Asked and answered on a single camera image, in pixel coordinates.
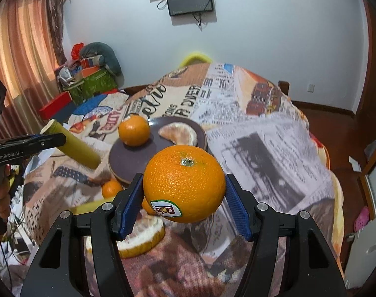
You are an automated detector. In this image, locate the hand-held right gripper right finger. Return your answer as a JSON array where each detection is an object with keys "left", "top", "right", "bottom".
[{"left": 225, "top": 173, "right": 349, "bottom": 297}]

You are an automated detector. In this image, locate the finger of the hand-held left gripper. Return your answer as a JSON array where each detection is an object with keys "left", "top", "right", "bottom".
[
  {"left": 19, "top": 132, "right": 67, "bottom": 158},
  {"left": 0, "top": 134, "right": 54, "bottom": 147}
]

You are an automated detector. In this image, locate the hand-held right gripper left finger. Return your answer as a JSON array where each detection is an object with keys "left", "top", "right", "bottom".
[{"left": 21, "top": 173, "right": 145, "bottom": 297}]

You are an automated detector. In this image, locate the half orange peel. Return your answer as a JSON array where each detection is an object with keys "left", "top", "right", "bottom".
[{"left": 84, "top": 215, "right": 165, "bottom": 259}]

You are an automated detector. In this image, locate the yellow-green banana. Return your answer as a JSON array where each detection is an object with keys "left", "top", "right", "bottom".
[{"left": 72, "top": 199, "right": 114, "bottom": 215}]

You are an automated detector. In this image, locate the dark brown round plate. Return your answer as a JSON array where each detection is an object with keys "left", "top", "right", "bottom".
[{"left": 108, "top": 117, "right": 207, "bottom": 183}]

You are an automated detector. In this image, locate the large orange with sticker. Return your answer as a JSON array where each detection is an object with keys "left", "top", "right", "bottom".
[{"left": 142, "top": 145, "right": 226, "bottom": 223}]

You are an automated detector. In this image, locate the person's left hand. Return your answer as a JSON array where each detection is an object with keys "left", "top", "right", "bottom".
[{"left": 0, "top": 178, "right": 13, "bottom": 220}]

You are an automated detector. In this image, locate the red flat box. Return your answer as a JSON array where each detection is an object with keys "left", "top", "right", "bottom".
[{"left": 40, "top": 92, "right": 73, "bottom": 121}]

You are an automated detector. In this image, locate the orange sheer curtain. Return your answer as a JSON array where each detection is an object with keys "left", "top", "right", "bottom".
[{"left": 0, "top": 0, "right": 63, "bottom": 130}]

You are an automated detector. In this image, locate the blue patterned cloth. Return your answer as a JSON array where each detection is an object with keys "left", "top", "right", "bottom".
[{"left": 67, "top": 94, "right": 130, "bottom": 124}]

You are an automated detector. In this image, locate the printed newspaper-pattern blanket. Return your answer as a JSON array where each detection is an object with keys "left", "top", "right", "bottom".
[{"left": 21, "top": 62, "right": 345, "bottom": 297}]

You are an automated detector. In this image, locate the medium orange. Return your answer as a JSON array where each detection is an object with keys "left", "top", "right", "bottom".
[{"left": 118, "top": 114, "right": 151, "bottom": 147}]

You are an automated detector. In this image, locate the green patterned box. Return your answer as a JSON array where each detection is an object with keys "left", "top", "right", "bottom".
[{"left": 70, "top": 70, "right": 118, "bottom": 104}]

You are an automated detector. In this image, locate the orange box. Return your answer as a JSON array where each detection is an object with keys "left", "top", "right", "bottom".
[{"left": 79, "top": 65, "right": 102, "bottom": 78}]

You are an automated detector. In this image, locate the peeled orange segment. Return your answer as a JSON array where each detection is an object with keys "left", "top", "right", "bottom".
[{"left": 158, "top": 123, "right": 197, "bottom": 147}]

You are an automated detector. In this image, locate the red crumpled bag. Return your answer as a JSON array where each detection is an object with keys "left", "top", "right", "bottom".
[{"left": 71, "top": 43, "right": 85, "bottom": 60}]

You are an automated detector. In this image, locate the brown curtain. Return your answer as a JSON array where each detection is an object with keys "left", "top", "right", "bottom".
[{"left": 46, "top": 0, "right": 71, "bottom": 66}]

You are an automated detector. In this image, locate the grey plush toy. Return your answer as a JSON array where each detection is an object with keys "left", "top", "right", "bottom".
[{"left": 80, "top": 42, "right": 123, "bottom": 76}]

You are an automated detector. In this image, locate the pink slipper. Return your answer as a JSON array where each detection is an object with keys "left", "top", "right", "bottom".
[{"left": 353, "top": 206, "right": 370, "bottom": 232}]

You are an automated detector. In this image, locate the white paper scrap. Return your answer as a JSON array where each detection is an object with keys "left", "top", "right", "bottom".
[{"left": 348, "top": 156, "right": 362, "bottom": 173}]

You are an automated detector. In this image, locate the wooden bed frame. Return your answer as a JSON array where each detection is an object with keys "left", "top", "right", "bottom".
[{"left": 121, "top": 80, "right": 291, "bottom": 98}]

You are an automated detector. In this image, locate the black hanging monitor cable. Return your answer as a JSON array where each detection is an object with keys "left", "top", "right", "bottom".
[{"left": 192, "top": 12, "right": 205, "bottom": 31}]

